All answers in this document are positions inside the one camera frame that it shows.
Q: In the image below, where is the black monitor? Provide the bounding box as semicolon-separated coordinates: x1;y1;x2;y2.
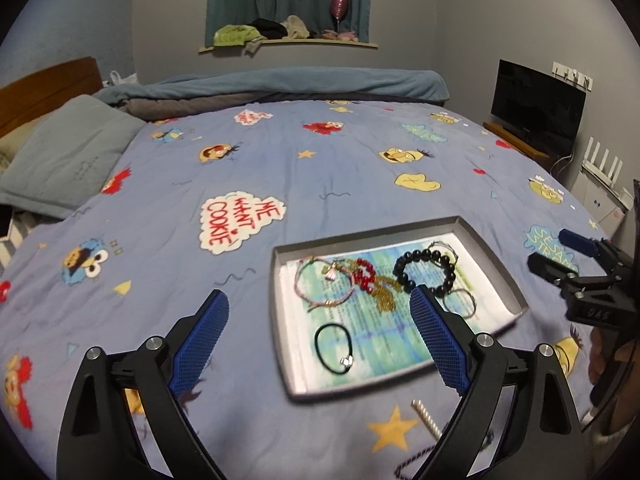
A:
490;59;587;153

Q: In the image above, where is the grey cardboard box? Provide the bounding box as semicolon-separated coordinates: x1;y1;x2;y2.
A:
270;215;530;403

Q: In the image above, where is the printed paper sheet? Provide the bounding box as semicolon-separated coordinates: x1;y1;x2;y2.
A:
280;242;521;391

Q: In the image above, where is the window sill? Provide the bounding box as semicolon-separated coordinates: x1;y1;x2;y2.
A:
199;40;379;55

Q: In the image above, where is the white router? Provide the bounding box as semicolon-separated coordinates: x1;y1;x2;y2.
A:
581;136;632;206

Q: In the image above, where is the wall hook rack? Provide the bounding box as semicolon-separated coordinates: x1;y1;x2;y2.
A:
551;61;595;91

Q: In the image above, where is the green cloth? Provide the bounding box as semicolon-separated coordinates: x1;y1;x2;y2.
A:
214;24;261;47

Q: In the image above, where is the grey pillow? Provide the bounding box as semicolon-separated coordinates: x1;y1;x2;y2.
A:
0;94;146;218

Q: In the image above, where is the cartoon printed bedspread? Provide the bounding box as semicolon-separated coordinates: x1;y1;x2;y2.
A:
0;97;640;480

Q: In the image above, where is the red bead hair ornament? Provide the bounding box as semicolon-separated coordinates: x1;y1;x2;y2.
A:
352;257;378;295

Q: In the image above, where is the grey blanket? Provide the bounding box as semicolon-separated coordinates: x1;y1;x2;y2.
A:
122;95;241;121

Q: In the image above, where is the silver twisted hair clip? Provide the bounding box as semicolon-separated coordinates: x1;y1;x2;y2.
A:
411;399;444;439

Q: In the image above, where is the person's right hand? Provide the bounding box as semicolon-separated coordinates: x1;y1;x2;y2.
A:
586;329;612;391

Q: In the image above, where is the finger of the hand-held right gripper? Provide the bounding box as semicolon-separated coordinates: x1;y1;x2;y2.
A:
527;251;582;289
558;228;634;277

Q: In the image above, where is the white cabinet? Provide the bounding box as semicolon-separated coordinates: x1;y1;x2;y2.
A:
570;170;630;233

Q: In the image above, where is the gold chain necklace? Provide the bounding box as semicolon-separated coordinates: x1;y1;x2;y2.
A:
345;260;403;311

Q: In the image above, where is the pink cord bracelet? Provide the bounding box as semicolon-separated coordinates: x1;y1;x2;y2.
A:
294;256;357;311

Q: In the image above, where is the beige pillow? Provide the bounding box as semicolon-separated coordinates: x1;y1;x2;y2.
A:
0;122;36;173

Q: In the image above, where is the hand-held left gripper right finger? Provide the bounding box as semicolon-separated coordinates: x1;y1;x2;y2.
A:
409;284;587;480

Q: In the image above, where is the black bead bracelet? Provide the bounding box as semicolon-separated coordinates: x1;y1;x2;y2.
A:
392;249;458;296

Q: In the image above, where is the wooden monitor stand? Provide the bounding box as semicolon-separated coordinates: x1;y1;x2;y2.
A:
482;121;551;158

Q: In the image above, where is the beige cloth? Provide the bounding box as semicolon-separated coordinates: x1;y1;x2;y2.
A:
281;15;312;39

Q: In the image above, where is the black hair tie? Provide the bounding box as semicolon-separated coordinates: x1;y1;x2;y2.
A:
314;322;357;376

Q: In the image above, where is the blue blanket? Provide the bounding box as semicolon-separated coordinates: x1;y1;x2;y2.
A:
97;67;450;108

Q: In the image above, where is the dark bead necklace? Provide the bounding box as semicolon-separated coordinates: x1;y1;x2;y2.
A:
394;442;451;477

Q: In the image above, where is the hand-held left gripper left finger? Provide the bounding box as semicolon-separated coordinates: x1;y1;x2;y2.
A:
55;289;231;480

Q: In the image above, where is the wooden headboard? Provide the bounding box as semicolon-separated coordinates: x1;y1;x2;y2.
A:
0;56;103;136

